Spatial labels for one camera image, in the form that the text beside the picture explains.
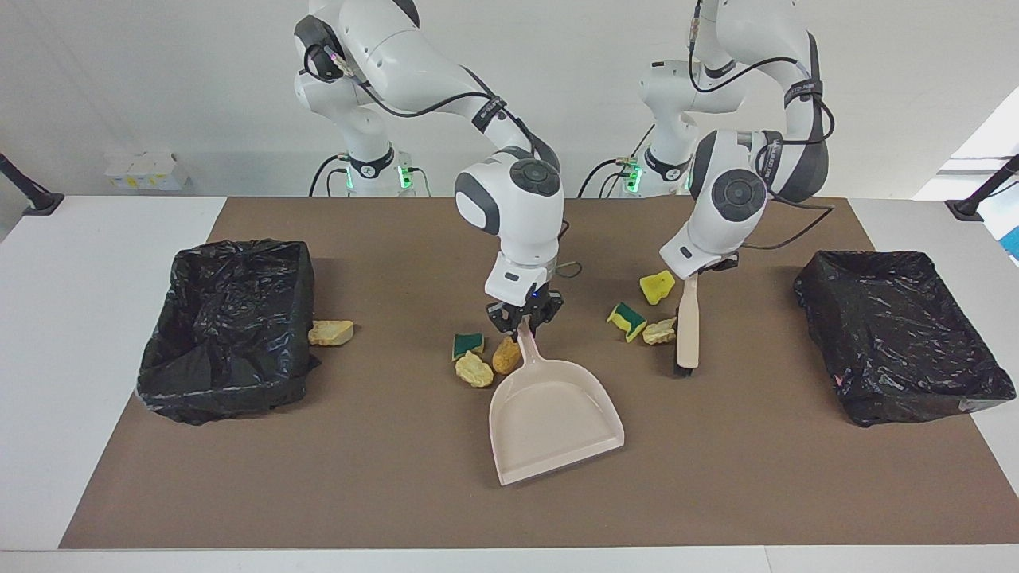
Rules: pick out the pale foam piece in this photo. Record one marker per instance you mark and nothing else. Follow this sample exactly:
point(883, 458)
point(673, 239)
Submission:
point(474, 371)
point(659, 332)
point(330, 333)

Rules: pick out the bin lined with black bag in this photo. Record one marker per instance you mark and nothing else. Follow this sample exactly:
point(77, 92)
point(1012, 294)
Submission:
point(231, 334)
point(899, 334)

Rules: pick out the small green sponge piece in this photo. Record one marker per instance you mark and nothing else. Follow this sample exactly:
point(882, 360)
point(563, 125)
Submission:
point(468, 345)

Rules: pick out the beige hand brush black bristles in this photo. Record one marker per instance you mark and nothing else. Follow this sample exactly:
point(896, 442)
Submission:
point(688, 326)

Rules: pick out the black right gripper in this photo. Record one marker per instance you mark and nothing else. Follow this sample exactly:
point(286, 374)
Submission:
point(535, 301)

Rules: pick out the all yellow sponge piece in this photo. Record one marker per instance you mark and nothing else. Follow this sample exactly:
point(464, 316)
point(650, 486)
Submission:
point(657, 287)

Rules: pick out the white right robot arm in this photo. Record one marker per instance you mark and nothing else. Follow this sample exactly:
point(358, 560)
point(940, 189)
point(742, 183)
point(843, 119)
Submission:
point(517, 207)

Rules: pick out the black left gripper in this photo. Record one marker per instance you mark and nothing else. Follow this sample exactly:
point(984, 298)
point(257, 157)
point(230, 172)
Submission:
point(726, 261)

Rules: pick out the light blue object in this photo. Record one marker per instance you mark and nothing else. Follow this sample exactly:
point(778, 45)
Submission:
point(1013, 243)

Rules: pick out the white cardboard box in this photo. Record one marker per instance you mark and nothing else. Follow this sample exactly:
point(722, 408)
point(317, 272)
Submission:
point(147, 169)

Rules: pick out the beige plastic dustpan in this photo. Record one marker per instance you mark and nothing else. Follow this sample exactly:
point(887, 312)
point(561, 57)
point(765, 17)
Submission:
point(549, 422)

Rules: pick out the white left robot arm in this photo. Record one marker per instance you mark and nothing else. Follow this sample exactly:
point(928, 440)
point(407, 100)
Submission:
point(728, 199)

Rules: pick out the green and yellow sponge piece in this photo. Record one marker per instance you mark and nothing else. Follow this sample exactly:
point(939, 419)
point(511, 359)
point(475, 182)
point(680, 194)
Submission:
point(627, 321)

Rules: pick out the brown cork-like lump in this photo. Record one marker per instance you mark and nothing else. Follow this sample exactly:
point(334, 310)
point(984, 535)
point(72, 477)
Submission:
point(505, 356)

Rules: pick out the brown table mat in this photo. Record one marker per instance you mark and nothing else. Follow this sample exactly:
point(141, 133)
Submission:
point(478, 509)

